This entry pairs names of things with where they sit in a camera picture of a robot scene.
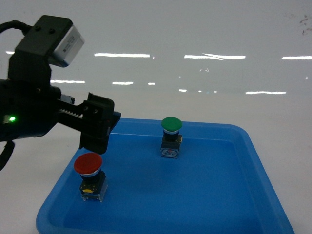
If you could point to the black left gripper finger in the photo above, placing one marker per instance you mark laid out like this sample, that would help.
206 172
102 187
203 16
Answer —
113 122

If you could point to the red mushroom push button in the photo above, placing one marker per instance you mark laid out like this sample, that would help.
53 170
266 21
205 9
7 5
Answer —
94 182

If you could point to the white whiteboard panel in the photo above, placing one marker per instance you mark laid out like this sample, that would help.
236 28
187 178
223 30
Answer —
205 46

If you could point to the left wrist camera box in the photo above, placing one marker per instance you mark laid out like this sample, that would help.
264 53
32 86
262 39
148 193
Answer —
54 39

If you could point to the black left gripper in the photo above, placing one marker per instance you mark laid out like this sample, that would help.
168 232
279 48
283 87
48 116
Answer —
30 106

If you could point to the blue plastic tray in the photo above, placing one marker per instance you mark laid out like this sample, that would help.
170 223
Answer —
216 185

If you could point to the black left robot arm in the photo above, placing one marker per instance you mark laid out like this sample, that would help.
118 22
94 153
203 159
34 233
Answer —
5 146

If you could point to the green mushroom push button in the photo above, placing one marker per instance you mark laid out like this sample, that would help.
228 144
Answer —
172 139

